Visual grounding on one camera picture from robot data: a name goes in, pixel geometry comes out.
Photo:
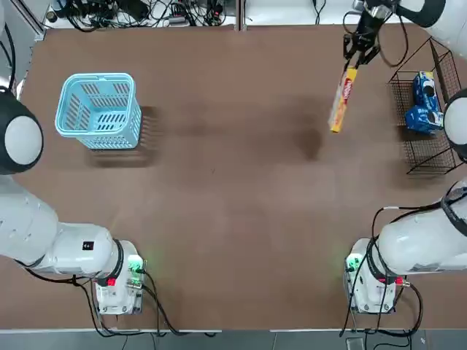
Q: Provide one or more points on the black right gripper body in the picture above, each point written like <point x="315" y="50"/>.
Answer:
<point x="366" y="31"/>

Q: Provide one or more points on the yellow Nabati wafer box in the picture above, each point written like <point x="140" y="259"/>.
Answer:
<point x="343" y="102"/>

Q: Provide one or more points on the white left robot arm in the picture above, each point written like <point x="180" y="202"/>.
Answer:
<point x="29" y="233"/>

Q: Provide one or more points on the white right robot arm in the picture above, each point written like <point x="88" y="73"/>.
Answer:
<point x="416" y="248"/>

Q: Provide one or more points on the light blue plastic basket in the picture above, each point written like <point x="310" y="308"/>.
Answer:
<point x="73" y="125"/>

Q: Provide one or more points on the aluminium post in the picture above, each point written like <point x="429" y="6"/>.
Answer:
<point x="241" y="14"/>

